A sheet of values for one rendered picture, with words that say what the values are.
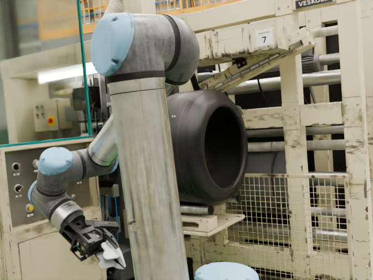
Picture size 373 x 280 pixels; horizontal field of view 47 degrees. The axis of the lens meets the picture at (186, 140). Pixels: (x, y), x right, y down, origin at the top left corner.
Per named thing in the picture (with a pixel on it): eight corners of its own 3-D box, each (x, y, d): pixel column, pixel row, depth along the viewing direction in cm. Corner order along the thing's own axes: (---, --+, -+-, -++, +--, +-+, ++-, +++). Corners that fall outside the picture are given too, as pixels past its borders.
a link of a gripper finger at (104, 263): (109, 281, 118) (87, 260, 122) (123, 274, 123) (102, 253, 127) (113, 274, 117) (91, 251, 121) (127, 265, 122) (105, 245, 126)
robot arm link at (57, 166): (71, 141, 130) (66, 172, 137) (34, 147, 123) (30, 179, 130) (85, 160, 125) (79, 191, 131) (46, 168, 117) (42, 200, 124)
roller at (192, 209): (151, 211, 218) (150, 202, 218) (156, 209, 222) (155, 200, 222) (209, 216, 198) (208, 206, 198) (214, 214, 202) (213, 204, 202)
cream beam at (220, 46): (176, 65, 242) (174, 38, 241) (200, 67, 263) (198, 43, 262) (278, 48, 208) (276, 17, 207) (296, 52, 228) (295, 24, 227)
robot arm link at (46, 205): (26, 181, 129) (24, 204, 134) (52, 206, 124) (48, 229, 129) (53, 170, 136) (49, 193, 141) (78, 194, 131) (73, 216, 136)
